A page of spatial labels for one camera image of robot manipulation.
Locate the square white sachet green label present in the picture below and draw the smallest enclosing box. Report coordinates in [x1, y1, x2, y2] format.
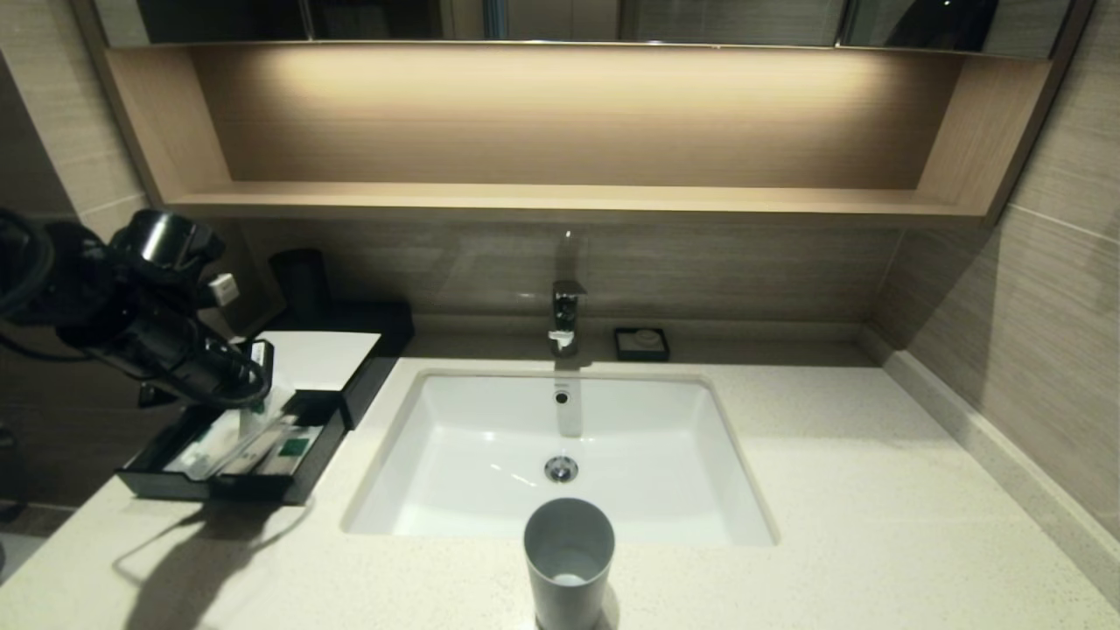
[236, 385, 297, 447]

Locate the black box drawer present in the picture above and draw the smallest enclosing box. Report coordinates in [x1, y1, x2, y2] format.
[118, 389, 351, 507]

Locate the black tray box white lid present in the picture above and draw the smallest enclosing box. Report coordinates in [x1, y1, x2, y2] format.
[188, 302, 415, 431]

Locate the white paper sachet packet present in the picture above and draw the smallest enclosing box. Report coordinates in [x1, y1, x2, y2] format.
[210, 418, 294, 480]
[254, 420, 303, 473]

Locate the small white packet green label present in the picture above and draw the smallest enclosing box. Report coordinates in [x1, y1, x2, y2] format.
[262, 427, 325, 478]

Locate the black cylindrical cup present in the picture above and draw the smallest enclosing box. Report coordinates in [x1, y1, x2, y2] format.
[269, 248, 332, 320]

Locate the white ceramic sink basin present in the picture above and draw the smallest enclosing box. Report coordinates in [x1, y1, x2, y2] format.
[341, 367, 778, 548]

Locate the chrome sink faucet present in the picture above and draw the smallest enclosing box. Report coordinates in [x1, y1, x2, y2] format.
[548, 280, 587, 358]

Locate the grey tumbler cup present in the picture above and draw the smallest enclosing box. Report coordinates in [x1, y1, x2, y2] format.
[523, 497, 616, 630]

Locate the black soap dish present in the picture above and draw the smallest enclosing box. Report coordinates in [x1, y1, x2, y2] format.
[612, 326, 671, 362]

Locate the mirror cabinet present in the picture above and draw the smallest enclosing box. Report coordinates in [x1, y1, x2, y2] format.
[92, 0, 1073, 58]

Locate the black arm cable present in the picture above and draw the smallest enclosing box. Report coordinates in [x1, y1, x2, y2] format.
[0, 210, 97, 361]

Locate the wooden wall shelf niche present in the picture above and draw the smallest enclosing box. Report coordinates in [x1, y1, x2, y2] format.
[74, 44, 1095, 228]

